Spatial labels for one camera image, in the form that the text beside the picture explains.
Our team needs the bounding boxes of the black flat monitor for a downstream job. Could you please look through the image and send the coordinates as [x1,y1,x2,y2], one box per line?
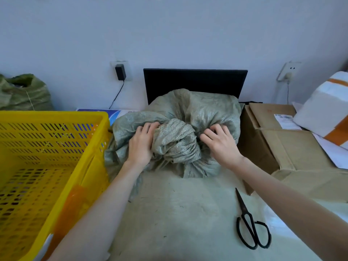
[143,69,248,105]

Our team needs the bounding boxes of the grey-green woven sack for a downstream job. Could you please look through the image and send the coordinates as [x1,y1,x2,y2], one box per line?
[104,89,245,200]

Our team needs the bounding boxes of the black scissors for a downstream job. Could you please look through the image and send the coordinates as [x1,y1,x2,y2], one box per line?
[235,188,272,250]

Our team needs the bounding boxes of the green woven sack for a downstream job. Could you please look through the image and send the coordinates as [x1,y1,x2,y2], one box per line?
[0,74,54,111]

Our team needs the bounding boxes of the blue and white box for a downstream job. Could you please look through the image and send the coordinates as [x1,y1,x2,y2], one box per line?
[76,108,138,127]

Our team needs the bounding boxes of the yellow plastic crate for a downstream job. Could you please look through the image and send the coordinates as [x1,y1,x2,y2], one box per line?
[0,111,112,261]

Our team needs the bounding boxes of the brown cardboard box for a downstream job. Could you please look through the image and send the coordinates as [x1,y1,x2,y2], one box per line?
[238,103,348,203]

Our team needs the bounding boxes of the white wall socket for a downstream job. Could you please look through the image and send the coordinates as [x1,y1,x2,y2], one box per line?
[276,61,302,82]
[111,61,133,81]

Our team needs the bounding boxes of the person's left hand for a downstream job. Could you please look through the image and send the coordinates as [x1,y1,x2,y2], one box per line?
[124,122,161,168]

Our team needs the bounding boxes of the white plastic bag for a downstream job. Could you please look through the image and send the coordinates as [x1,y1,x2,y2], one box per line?
[263,200,348,243]

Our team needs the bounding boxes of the white plug with cable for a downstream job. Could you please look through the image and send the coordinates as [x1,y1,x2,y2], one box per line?
[283,72,293,105]

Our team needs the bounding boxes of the white mailer envelope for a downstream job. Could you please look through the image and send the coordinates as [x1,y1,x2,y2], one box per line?
[312,132,348,170]

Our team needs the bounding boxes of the person's right hand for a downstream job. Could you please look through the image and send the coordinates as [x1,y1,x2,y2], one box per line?
[199,124,244,170]

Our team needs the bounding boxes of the white shipping label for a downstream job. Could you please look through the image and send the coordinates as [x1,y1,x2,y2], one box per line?
[274,114,302,131]

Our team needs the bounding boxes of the person's left forearm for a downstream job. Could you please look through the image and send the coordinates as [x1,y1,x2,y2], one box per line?
[47,160,146,261]

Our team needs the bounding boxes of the black adapter cable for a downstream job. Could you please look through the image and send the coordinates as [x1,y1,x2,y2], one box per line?
[109,80,125,110]

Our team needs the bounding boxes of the white foam box orange tape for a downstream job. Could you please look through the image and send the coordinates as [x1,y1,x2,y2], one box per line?
[293,71,348,150]

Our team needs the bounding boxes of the person's right forearm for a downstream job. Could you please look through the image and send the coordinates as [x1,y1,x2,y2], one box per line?
[231,156,348,261]

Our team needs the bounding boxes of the black power adapter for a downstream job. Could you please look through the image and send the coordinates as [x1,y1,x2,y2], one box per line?
[115,64,127,81]

